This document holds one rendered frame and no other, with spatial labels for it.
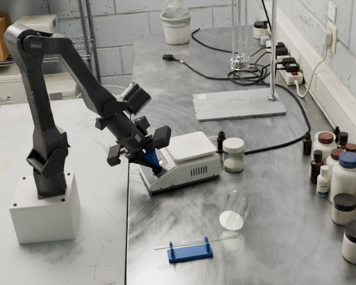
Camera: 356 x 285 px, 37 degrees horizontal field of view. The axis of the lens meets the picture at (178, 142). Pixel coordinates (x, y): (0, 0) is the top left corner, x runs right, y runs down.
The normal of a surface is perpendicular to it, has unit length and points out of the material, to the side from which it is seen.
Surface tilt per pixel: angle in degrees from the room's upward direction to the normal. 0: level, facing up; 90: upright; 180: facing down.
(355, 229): 0
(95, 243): 0
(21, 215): 90
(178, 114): 0
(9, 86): 93
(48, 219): 90
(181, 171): 90
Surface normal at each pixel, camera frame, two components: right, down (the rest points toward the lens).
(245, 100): -0.07, -0.87
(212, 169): 0.33, 0.45
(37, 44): 0.62, 0.35
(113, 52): 0.07, 0.49
